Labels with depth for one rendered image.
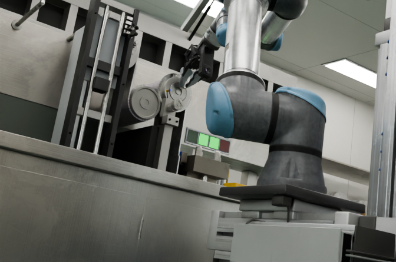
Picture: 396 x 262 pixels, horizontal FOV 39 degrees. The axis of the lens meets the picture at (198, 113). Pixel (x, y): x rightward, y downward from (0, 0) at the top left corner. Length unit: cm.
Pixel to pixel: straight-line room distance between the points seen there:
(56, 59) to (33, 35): 13
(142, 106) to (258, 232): 111
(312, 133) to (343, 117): 555
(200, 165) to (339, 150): 465
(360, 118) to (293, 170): 582
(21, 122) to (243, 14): 109
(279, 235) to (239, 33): 56
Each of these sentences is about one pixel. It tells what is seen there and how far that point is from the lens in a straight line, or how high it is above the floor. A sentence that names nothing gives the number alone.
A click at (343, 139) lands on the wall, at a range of 673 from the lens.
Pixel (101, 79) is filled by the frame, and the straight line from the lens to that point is 183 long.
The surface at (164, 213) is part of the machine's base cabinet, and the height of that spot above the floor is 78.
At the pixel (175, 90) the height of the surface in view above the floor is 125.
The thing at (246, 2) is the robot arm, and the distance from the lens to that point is 143.
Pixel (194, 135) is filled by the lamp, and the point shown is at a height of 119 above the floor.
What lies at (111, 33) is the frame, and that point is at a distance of 192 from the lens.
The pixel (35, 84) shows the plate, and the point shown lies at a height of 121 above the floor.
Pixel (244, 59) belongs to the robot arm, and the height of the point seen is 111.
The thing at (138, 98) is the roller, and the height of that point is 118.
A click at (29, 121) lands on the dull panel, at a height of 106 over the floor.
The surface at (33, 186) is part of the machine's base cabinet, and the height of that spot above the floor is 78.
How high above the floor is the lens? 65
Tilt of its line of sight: 15 degrees up
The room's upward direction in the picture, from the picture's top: 9 degrees clockwise
